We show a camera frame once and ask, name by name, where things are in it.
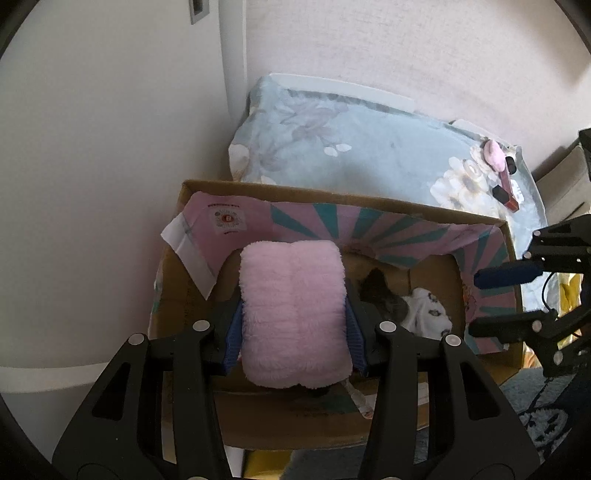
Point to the patterned grey rug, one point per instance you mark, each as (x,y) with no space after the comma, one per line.
(540,415)

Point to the cardboard box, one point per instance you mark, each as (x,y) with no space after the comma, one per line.
(300,429)

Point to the blue floral blanket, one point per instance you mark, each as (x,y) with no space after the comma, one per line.
(369,152)

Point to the clear plastic tag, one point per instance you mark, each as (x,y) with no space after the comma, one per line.
(360,397)

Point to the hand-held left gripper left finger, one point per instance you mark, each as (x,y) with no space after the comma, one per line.
(234,337)

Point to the white spotted socks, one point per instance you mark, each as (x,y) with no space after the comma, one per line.
(427,316)

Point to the pink narrow packet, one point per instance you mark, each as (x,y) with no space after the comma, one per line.
(509,191)

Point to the yellow white plastic bag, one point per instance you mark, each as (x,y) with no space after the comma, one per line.
(572,290)

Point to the white door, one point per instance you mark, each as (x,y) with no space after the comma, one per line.
(115,184)

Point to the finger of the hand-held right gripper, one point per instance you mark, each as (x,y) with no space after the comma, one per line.
(503,326)
(508,274)

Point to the dark grey cloth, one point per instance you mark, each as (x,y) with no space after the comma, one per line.
(378,293)

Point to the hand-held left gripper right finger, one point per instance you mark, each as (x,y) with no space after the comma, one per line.
(356,337)

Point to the pink fluffy towel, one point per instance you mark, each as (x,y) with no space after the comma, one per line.
(291,314)

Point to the pink soft pad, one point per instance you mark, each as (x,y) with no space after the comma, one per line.
(493,154)

